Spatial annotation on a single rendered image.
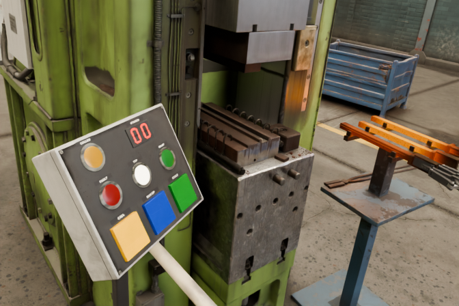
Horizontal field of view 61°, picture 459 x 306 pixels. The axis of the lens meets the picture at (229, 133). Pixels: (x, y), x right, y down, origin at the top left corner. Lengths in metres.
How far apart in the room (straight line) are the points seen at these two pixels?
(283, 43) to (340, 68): 3.93
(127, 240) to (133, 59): 0.52
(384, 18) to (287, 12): 8.37
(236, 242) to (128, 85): 0.65
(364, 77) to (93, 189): 4.48
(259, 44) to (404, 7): 8.27
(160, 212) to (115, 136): 0.20
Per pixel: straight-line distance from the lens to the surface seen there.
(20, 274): 2.38
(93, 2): 1.47
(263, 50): 1.23
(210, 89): 1.76
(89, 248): 0.84
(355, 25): 9.95
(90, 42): 1.49
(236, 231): 1.38
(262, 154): 1.38
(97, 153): 0.83
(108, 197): 0.83
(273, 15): 1.23
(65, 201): 0.82
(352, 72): 5.13
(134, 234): 0.85
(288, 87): 1.58
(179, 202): 0.96
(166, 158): 0.96
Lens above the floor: 1.53
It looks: 23 degrees down
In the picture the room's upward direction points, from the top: 5 degrees clockwise
